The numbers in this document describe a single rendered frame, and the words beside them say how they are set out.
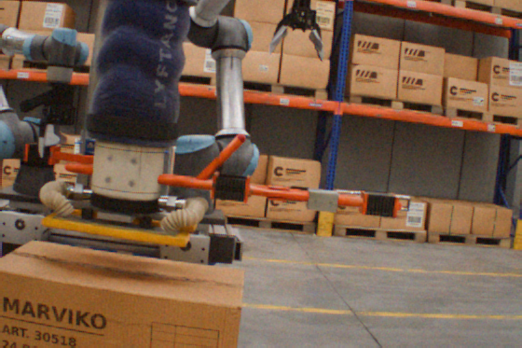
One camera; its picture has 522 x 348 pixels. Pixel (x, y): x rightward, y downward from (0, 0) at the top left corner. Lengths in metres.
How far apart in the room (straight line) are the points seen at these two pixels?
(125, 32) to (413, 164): 9.15
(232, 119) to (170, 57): 0.69
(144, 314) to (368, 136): 8.98
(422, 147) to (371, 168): 0.81
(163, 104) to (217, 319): 0.49
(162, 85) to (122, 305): 0.50
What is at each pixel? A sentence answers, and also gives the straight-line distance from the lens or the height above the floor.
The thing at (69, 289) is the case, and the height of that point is 0.93.
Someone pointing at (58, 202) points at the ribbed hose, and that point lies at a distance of 1.72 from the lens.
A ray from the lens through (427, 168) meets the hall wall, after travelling 10.74.
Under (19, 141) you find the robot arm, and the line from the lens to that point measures 2.22.
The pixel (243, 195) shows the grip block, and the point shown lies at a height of 1.17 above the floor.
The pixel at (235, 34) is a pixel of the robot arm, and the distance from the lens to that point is 2.43.
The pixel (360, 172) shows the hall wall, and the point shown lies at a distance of 10.48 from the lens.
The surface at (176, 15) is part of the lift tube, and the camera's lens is 1.72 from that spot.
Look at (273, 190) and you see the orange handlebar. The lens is 1.74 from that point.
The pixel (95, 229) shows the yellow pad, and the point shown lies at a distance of 1.68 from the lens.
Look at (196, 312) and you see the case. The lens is 1.62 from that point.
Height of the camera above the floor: 1.35
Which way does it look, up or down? 3 degrees down
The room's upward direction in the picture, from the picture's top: 6 degrees clockwise
